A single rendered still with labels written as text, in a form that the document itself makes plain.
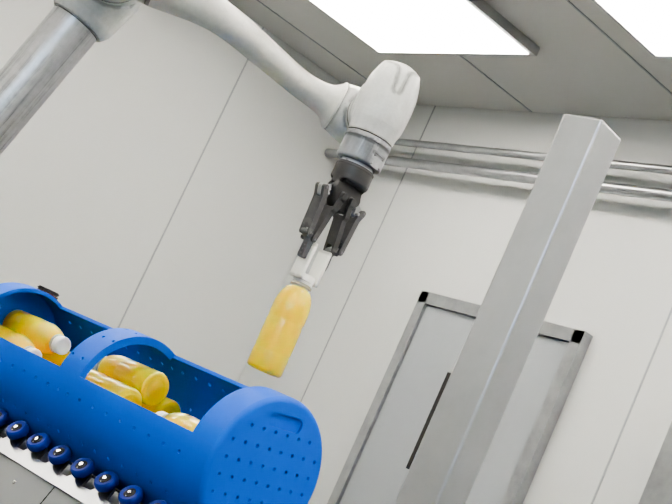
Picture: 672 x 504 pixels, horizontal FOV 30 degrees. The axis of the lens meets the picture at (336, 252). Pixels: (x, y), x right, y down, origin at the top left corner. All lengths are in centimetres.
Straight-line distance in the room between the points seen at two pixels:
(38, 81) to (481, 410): 119
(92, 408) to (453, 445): 96
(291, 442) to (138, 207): 543
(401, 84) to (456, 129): 530
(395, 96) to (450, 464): 94
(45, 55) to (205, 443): 80
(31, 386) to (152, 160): 516
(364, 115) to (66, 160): 514
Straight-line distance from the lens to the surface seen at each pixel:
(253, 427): 215
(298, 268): 228
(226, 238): 790
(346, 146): 231
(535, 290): 159
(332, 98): 246
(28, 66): 242
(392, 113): 231
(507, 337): 157
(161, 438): 220
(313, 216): 226
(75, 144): 738
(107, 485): 230
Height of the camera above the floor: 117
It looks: 9 degrees up
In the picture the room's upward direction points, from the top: 25 degrees clockwise
